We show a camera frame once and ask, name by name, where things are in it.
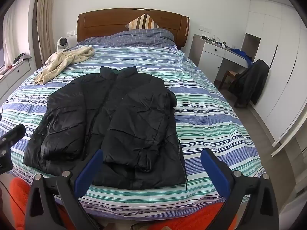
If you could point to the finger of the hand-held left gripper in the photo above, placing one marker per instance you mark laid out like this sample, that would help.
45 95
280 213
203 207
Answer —
14 133

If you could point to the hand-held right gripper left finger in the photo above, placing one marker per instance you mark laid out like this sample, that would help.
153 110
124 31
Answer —
88 172

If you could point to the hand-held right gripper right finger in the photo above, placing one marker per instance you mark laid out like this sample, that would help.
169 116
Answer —
213 170

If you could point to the black puffer jacket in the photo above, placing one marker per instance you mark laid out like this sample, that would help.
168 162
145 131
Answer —
134 115

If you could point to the striped bed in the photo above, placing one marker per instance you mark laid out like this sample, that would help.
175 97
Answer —
211 115

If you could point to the white window cabinet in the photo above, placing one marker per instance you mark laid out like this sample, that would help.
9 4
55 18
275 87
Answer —
14 71

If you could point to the orange fluffy cloth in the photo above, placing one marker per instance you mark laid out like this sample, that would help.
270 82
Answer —
19 196

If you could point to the grey cloth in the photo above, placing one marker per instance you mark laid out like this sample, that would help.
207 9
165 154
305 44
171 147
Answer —
22 57

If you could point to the beige fleece garment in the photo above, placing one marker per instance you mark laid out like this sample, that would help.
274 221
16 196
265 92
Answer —
72 55

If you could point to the wooden chair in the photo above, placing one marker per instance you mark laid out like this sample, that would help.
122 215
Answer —
230 74

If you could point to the black bag on floor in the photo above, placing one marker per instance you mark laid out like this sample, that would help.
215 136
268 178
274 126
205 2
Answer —
256 79

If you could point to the white fan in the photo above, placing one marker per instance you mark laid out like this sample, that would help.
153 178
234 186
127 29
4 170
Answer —
62 42

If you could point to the white desk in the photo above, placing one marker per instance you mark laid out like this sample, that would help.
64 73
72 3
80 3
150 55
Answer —
208 57

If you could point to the blue cloth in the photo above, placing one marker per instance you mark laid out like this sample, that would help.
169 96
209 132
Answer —
242 54

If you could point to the beige curtain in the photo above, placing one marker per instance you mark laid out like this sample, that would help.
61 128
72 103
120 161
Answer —
45 16

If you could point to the white wardrobe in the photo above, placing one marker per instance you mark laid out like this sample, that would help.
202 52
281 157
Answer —
283 64

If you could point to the blue checked pillow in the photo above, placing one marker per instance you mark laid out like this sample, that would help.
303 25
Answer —
134 38

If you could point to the wooden headboard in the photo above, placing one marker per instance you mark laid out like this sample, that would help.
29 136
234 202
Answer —
108 21

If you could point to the brown striped pillow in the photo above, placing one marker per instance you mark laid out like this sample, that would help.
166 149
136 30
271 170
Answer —
144 21

